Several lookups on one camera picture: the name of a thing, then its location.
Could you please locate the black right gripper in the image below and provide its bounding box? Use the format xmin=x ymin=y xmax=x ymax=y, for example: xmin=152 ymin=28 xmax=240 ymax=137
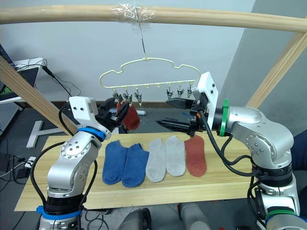
xmin=155 ymin=92 xmax=208 ymax=138

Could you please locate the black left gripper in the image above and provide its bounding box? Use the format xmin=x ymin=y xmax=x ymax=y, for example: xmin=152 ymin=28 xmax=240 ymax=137
xmin=95 ymin=97 xmax=130 ymax=132

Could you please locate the red ankle sock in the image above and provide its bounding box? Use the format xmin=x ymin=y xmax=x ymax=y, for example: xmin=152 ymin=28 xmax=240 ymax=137
xmin=117 ymin=102 xmax=141 ymax=132
xmin=184 ymin=135 xmax=207 ymax=178

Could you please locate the grey ankle sock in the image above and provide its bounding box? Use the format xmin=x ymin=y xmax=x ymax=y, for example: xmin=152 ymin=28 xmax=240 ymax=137
xmin=145 ymin=138 xmax=167 ymax=183
xmin=165 ymin=135 xmax=187 ymax=177

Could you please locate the cream plastic clip hanger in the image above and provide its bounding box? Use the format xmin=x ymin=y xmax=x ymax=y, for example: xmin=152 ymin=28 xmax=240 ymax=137
xmin=99 ymin=57 xmax=201 ymax=93

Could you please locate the blue ankle sock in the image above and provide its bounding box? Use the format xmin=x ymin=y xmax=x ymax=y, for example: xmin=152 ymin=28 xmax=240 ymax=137
xmin=102 ymin=140 xmax=129 ymax=185
xmin=121 ymin=143 xmax=150 ymax=188

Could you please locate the white T-shaped floor stand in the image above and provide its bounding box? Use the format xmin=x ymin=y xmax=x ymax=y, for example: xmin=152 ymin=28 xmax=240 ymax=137
xmin=26 ymin=120 xmax=64 ymax=149

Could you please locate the clear plastic tape wrap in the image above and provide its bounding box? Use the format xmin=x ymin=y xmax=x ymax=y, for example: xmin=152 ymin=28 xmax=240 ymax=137
xmin=110 ymin=2 xmax=156 ymax=31

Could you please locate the white power strip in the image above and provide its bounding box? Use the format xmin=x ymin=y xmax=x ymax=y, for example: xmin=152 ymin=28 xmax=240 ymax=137
xmin=23 ymin=156 xmax=37 ymax=169

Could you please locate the dark grey rounded shape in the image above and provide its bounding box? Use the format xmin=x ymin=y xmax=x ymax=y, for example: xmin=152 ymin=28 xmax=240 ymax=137
xmin=177 ymin=202 xmax=212 ymax=230
xmin=117 ymin=207 xmax=152 ymax=230

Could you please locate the perforated grey panel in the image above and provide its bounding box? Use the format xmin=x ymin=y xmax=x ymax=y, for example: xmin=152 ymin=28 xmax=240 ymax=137
xmin=0 ymin=103 xmax=24 ymax=135

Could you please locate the black mat with green logo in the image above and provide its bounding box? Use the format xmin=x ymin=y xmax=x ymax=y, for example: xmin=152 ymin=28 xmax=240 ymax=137
xmin=0 ymin=81 xmax=20 ymax=101

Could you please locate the black power adapter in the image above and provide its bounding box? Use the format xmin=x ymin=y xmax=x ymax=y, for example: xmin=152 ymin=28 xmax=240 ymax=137
xmin=15 ymin=168 xmax=31 ymax=180

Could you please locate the person in dark blue clothing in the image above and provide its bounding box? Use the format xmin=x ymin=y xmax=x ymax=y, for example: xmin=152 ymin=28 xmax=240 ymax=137
xmin=291 ymin=130 xmax=307 ymax=171

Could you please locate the blue left wrist ring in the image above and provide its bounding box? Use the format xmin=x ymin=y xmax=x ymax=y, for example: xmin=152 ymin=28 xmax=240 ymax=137
xmin=77 ymin=126 xmax=106 ymax=142

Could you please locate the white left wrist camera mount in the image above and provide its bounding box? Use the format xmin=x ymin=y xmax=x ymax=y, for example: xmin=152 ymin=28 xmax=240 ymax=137
xmin=69 ymin=95 xmax=113 ymax=139

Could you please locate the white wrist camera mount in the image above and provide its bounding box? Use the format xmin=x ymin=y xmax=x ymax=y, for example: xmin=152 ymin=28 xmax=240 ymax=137
xmin=69 ymin=95 xmax=113 ymax=139
xmin=196 ymin=71 xmax=219 ymax=131

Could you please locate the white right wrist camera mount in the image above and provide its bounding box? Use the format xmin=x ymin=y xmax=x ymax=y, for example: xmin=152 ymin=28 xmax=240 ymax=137
xmin=196 ymin=71 xmax=219 ymax=131

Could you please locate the green right wrist ring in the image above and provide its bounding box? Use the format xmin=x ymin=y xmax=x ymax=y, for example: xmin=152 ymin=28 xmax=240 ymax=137
xmin=219 ymin=98 xmax=232 ymax=138

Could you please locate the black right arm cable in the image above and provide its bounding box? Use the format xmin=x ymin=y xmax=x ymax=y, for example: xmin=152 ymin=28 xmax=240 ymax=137
xmin=198 ymin=109 xmax=267 ymax=221

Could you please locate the metal hanger hook wire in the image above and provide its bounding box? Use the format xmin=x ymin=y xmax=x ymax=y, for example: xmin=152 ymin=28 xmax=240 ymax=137
xmin=136 ymin=19 xmax=148 ymax=60

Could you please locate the black wall cable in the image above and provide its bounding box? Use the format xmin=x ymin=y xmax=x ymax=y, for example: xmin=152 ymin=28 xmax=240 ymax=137
xmin=27 ymin=57 xmax=82 ymax=98

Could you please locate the slanted wooden frame post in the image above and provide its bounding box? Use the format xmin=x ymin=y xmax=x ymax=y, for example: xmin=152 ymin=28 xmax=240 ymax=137
xmin=246 ymin=31 xmax=307 ymax=110
xmin=0 ymin=55 xmax=81 ymax=136

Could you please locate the wooden frame crossbeam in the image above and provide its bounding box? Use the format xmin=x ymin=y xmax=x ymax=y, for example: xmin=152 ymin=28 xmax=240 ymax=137
xmin=0 ymin=4 xmax=307 ymax=34

